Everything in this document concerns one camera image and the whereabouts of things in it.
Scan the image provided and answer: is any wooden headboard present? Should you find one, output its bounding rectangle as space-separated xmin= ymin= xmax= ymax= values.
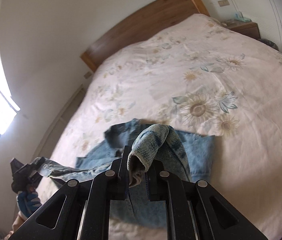
xmin=81 ymin=0 xmax=210 ymax=72

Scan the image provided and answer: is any blue gloved left hand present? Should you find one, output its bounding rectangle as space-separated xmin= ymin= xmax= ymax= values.
xmin=16 ymin=187 xmax=42 ymax=220

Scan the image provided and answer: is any wall outlet of bed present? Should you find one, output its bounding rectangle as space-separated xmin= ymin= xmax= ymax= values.
xmin=218 ymin=0 xmax=230 ymax=7
xmin=84 ymin=72 xmax=93 ymax=79

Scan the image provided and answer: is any blue denim jacket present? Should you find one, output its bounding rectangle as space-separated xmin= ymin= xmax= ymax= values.
xmin=38 ymin=119 xmax=215 ymax=228

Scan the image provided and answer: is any wall outlet left of bed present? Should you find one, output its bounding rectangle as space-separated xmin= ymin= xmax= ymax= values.
xmin=84 ymin=72 xmax=93 ymax=79

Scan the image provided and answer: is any floral white bedspread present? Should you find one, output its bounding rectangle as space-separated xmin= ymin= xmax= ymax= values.
xmin=51 ymin=14 xmax=282 ymax=239

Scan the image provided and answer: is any wall outlet right of bed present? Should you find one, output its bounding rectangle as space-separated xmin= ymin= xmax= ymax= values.
xmin=218 ymin=0 xmax=230 ymax=7

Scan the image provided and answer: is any wooden nightstand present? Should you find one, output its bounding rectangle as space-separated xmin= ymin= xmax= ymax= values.
xmin=226 ymin=20 xmax=261 ymax=40

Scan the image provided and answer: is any teal tissue box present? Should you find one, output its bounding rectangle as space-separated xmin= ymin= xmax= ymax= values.
xmin=234 ymin=11 xmax=252 ymax=22

